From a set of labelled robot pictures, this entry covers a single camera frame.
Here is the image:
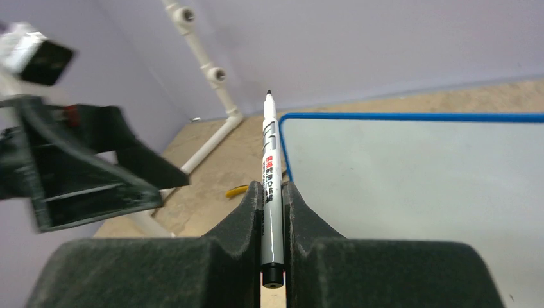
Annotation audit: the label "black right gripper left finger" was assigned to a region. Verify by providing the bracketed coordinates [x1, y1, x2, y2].
[26, 182, 262, 307]

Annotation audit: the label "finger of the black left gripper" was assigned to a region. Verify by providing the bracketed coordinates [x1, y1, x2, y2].
[64, 104, 190, 189]
[1, 95, 162, 233]

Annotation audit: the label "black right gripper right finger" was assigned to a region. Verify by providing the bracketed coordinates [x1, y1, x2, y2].
[283, 182, 504, 307]

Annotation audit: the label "white marker pen black cap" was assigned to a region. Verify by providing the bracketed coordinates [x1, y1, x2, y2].
[261, 90, 284, 289]

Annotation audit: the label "blue framed whiteboard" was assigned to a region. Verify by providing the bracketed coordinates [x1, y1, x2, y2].
[280, 113, 543, 307]

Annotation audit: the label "white PVC pipe frame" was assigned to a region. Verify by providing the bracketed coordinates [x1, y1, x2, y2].
[127, 0, 244, 238]

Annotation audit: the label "yellow black handled pliers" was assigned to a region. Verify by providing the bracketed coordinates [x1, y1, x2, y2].
[225, 185, 249, 199]

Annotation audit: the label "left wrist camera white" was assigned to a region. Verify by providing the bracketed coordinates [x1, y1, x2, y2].
[1, 22, 78, 98]

